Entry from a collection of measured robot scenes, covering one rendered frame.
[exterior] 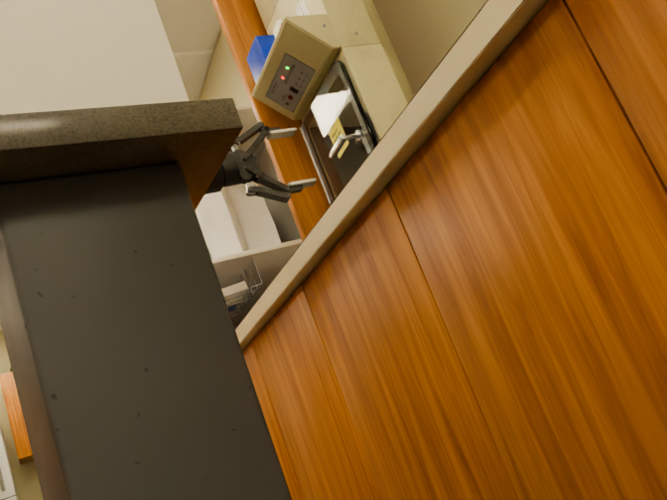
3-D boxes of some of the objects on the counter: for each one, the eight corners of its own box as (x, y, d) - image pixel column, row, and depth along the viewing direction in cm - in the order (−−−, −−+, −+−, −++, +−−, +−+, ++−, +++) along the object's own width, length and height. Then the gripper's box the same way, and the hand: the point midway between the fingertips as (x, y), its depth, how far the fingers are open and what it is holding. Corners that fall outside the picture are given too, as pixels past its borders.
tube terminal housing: (440, 254, 197) (341, 25, 218) (504, 202, 169) (384, -56, 190) (361, 275, 186) (265, 31, 207) (417, 222, 158) (299, -54, 179)
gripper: (238, 213, 152) (328, 195, 162) (203, 113, 159) (291, 102, 169) (231, 228, 159) (318, 210, 168) (198, 131, 166) (282, 119, 175)
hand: (300, 157), depth 168 cm, fingers open, 13 cm apart
